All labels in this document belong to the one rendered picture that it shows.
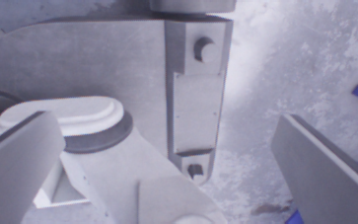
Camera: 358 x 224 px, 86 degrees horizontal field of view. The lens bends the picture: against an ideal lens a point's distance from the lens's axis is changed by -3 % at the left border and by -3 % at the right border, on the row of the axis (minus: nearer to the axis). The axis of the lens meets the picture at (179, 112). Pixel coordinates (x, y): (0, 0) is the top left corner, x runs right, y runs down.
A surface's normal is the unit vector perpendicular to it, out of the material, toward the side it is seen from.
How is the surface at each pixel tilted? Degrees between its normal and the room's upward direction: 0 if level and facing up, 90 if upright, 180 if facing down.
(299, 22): 0
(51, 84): 0
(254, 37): 0
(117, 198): 90
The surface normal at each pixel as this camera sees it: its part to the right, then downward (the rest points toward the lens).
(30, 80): 0.19, 0.50
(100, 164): 0.01, -0.86
